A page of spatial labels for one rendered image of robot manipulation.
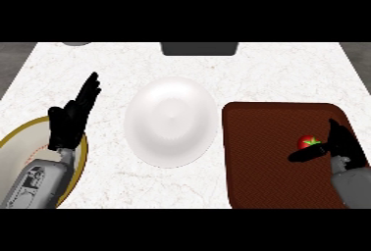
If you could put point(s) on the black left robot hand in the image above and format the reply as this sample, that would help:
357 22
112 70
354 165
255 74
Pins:
73 121

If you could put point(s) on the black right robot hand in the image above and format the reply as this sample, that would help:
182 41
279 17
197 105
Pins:
344 143

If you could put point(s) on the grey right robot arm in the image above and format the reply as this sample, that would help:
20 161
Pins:
352 186

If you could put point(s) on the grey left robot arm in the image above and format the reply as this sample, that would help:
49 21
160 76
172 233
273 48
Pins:
39 183

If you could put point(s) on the red tomato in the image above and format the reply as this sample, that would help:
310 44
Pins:
307 141

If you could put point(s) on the brown rectangular tray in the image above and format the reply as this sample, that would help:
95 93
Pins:
276 157

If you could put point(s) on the white oval plate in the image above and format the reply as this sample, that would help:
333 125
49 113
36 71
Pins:
171 122

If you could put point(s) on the cream bowl with gold rim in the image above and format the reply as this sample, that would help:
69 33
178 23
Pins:
15 157

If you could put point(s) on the grey round object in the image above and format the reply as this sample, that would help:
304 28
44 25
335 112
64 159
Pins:
76 43

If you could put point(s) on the dark grey appliance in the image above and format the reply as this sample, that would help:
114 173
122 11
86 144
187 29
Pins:
199 48

